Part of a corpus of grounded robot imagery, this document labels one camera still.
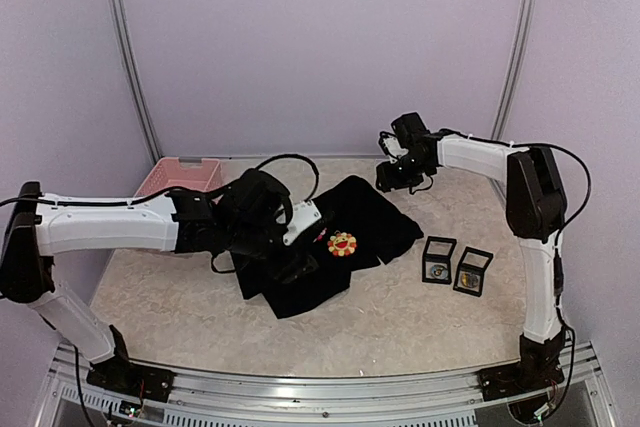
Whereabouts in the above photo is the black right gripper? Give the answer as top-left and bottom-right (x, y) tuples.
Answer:
(376, 152), (430, 192)

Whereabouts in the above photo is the black t-shirt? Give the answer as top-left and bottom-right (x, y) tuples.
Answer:
(237, 175), (424, 319)

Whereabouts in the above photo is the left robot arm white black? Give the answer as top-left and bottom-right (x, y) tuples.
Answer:
(1, 169), (322, 392)

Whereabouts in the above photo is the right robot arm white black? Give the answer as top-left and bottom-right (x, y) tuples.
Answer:
(376, 112), (570, 400)

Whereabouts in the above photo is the black display box left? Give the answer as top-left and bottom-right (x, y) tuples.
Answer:
(422, 236), (457, 285)

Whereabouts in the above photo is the black display box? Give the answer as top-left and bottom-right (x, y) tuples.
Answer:
(422, 236), (457, 285)
(453, 246), (494, 297)

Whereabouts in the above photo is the black display box right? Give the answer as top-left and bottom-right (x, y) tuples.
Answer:
(453, 246), (494, 297)

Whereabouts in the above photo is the pink plastic basket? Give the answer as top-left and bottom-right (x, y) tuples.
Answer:
(135, 157), (223, 197)

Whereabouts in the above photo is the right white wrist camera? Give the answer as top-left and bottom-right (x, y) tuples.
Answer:
(378, 131), (408, 163)

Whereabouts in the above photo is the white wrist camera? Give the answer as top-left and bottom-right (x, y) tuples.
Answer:
(282, 200), (321, 246)
(378, 131), (408, 163)

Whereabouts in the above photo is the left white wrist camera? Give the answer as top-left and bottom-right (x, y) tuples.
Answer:
(282, 200), (321, 246)

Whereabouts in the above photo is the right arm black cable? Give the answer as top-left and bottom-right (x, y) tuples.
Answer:
(539, 144), (592, 298)

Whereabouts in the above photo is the right aluminium frame post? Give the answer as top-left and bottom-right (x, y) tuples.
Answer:
(490, 0), (536, 140)

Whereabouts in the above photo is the aluminium frame post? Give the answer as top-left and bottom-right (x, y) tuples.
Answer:
(108, 0), (163, 163)
(490, 0), (536, 140)

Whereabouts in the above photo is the front aluminium rail base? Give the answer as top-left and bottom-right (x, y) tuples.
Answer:
(34, 341), (616, 427)

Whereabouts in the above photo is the left aluminium frame post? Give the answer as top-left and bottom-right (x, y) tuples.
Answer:
(108, 0), (163, 163)

